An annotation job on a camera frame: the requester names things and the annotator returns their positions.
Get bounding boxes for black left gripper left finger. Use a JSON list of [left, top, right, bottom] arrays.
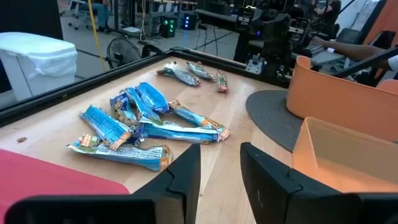
[[132, 143, 201, 224]]

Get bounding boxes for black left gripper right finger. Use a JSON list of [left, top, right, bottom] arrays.
[[239, 142, 363, 224]]

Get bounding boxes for blue and white granola bar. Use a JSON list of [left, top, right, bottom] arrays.
[[139, 119, 220, 145]]

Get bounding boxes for blue bar orange Chewy end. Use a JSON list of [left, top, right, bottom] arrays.
[[168, 99, 232, 141]]

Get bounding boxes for green red granola bar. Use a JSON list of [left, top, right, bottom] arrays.
[[216, 70, 229, 93]]

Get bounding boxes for silver green granola bar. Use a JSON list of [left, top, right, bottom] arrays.
[[186, 60, 216, 82], [156, 67, 201, 87]]

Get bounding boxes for blue bar with granola picture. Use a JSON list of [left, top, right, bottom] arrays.
[[109, 93, 140, 127]]

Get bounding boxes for black backlit keyboard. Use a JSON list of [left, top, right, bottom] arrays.
[[302, 42, 326, 59]]

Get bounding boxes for black desk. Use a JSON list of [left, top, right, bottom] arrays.
[[195, 8, 249, 63]]

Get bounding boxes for grey desk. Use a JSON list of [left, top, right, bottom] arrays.
[[292, 51, 346, 67]]

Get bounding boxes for grey round woven placemat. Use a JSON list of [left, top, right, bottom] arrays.
[[245, 90, 304, 152]]

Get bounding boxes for translucent orange plastic bin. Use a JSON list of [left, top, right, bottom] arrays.
[[292, 117, 398, 194]]

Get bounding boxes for computer tower blue lights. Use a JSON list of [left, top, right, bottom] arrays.
[[182, 13, 198, 31]]

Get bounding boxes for person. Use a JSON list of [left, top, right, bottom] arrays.
[[310, 36, 398, 72], [79, 0, 112, 34]]

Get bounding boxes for opaque orange plastic basket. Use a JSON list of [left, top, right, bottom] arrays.
[[285, 55, 398, 142]]

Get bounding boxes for computer tower green lights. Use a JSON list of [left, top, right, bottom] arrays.
[[159, 16, 178, 39]]

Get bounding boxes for orange background panel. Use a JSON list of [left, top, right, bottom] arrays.
[[362, 0, 398, 47]]

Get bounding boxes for red plastic bin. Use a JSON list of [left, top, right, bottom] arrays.
[[0, 148, 130, 215]]

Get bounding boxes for black floor fan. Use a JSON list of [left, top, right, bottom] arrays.
[[105, 37, 164, 70]]

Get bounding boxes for white trash bin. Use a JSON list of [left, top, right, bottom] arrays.
[[0, 32, 78, 101]]

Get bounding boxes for white office chair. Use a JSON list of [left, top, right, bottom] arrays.
[[67, 0, 91, 32]]

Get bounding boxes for black room divider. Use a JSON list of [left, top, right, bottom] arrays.
[[0, 0, 64, 40]]

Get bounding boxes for black aluminium table frame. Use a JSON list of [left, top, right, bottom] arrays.
[[0, 46, 398, 127]]

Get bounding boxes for yellow cable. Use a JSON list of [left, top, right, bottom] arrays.
[[87, 0, 108, 72]]

